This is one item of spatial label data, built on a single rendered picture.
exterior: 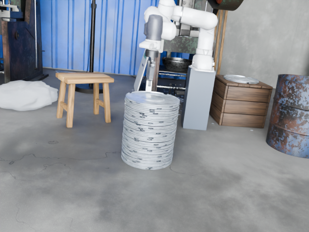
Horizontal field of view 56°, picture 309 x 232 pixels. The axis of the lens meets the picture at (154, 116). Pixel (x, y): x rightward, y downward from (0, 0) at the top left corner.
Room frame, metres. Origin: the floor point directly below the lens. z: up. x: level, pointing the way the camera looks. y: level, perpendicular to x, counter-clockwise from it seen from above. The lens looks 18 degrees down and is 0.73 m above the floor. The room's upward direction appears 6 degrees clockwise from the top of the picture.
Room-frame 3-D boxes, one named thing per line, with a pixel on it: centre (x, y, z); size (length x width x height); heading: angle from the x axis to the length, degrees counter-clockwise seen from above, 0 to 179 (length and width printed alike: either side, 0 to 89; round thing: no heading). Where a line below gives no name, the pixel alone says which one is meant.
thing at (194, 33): (2.96, -0.18, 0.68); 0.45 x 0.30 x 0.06; 96
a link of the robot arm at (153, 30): (1.68, 0.06, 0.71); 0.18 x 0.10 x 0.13; 5
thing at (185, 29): (2.78, -0.20, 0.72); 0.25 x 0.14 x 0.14; 6
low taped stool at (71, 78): (2.03, 0.52, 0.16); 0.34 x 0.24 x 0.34; 128
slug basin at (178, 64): (2.96, -0.18, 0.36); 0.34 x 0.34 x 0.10
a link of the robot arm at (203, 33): (2.21, -0.31, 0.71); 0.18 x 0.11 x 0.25; 178
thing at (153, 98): (1.51, 0.02, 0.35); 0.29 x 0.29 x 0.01
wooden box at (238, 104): (2.45, -0.69, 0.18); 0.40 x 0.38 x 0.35; 7
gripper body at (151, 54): (1.64, 0.05, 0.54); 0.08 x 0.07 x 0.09; 13
